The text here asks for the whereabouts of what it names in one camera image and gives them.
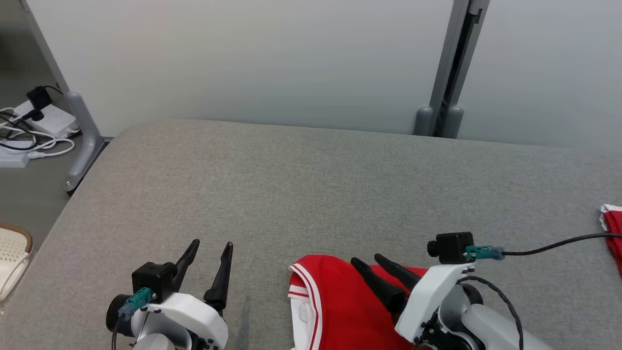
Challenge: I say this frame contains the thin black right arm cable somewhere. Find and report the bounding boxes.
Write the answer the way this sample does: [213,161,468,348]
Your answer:
[457,276,525,350]

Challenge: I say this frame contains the grey partition leg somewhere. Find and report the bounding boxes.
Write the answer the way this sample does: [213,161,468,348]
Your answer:
[19,0,105,193]

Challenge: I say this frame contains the right camera cable teal connector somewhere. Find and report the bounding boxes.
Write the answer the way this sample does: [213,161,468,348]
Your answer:
[464,233,622,261]

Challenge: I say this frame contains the red number 23 jersey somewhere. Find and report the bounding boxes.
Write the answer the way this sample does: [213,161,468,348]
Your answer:
[288,254,433,350]

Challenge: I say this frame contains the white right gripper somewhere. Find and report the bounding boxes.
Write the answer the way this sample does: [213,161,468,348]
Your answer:
[351,254,476,343]

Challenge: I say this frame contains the red shorts with white stripe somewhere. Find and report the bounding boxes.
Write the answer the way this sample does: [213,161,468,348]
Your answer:
[600,204,622,278]

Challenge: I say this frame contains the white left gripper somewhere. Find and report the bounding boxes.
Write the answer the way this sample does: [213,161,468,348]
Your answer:
[131,239,234,350]

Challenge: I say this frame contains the camera cable teal connector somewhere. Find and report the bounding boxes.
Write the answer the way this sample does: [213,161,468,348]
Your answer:
[464,233,622,261]
[112,287,157,350]

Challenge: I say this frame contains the black power adapter plug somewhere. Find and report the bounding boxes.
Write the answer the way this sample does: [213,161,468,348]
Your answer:
[27,87,53,111]

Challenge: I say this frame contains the white cable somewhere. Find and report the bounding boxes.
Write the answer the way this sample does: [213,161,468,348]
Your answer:
[0,108,74,158]

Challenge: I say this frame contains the grey partition post with feet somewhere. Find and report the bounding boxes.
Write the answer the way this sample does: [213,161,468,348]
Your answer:
[413,0,491,139]

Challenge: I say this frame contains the left camera cable teal connector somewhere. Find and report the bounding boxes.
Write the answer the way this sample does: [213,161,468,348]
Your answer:
[112,287,157,350]

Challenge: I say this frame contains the white power strip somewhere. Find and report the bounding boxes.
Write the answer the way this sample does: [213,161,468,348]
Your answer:
[14,100,78,139]

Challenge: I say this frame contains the white perforated laundry basket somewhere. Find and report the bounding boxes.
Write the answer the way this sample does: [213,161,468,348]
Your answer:
[0,224,34,302]

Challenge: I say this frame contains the flat white power brick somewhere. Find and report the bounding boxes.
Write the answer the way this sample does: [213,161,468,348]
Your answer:
[0,148,30,168]

